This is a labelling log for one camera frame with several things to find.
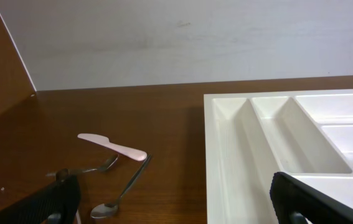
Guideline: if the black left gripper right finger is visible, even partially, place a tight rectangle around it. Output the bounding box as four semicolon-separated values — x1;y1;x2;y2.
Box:
270;172;353;224

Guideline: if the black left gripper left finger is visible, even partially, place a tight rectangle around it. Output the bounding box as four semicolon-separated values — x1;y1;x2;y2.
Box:
0;175;81;224

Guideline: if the dark-handled small metal teaspoon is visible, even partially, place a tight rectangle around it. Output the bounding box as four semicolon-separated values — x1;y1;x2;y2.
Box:
90;154;152;219

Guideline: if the small metal teaspoon upper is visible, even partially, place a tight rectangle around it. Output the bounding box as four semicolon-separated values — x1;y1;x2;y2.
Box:
46;155;119;179

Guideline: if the white plastic cutlery tray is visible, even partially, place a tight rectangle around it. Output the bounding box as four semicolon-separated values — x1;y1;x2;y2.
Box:
204;89;353;223

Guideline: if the pink plastic knife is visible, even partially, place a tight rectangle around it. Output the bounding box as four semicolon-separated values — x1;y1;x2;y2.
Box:
77;133;148;161

